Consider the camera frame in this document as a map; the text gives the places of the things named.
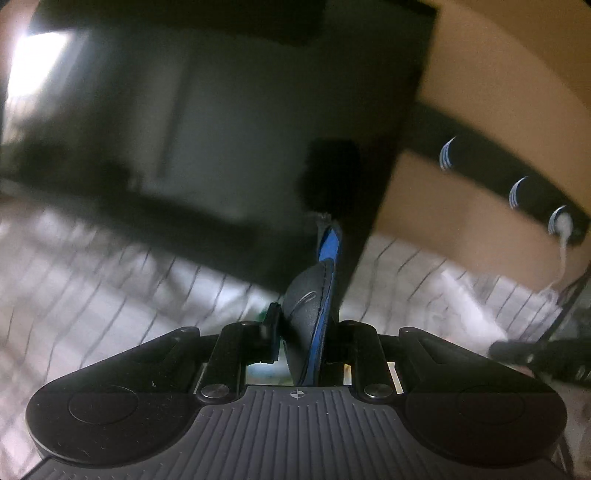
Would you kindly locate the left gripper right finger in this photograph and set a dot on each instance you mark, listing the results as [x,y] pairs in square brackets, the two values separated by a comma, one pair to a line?
[358,345]

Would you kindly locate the white plug with cable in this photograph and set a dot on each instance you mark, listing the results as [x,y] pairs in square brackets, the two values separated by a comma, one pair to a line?
[562,225]

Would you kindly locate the checkered white tablecloth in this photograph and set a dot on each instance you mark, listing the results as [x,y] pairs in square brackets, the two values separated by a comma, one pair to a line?
[74,293]

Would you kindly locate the black insole blue underside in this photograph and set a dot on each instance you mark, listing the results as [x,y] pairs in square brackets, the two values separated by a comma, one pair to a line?
[307,306]

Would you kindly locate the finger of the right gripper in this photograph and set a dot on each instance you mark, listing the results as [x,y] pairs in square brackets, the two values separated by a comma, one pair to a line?
[567,361]

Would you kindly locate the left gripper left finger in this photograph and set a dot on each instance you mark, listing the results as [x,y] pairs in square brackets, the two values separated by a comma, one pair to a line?
[239,345]

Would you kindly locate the dark monitor screen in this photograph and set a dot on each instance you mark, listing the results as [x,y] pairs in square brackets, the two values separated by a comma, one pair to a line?
[218,130]

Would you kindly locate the black wall socket strip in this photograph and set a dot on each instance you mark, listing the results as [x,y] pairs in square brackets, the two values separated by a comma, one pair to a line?
[459,149]

